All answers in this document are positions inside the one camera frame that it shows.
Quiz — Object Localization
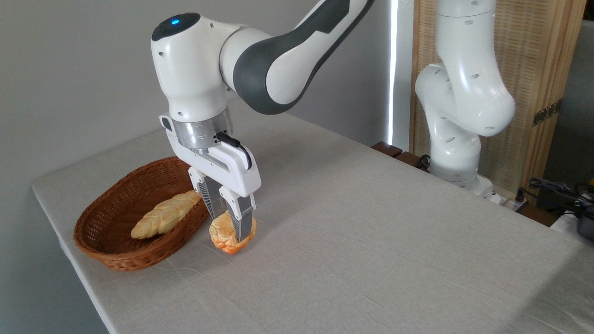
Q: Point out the beige tablecloth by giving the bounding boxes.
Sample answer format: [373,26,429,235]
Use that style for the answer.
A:
[32,100,594,334]

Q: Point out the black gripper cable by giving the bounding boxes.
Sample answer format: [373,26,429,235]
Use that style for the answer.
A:
[214,132,252,170]

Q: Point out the long braided bread loaf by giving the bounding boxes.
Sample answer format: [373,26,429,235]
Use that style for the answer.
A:
[130,190,203,240]

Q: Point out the white power strip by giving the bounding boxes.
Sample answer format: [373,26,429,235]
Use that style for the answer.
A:
[487,193,529,212]

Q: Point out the wooden bamboo folding screen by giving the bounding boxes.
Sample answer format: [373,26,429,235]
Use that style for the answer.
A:
[409,0,588,201]

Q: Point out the brown wicker basket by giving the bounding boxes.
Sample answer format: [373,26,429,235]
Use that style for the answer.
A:
[73,156,212,272]

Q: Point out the dark brown wooden block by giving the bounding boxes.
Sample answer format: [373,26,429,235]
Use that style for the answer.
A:
[371,141,403,158]
[394,151,426,169]

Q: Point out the round golden bread bun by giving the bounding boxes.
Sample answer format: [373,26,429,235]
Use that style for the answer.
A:
[209,210,258,255]

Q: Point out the black cable bundle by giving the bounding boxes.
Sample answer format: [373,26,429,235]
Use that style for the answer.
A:
[528,178,594,218]

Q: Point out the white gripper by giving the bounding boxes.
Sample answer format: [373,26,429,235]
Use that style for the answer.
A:
[160,115,261,243]

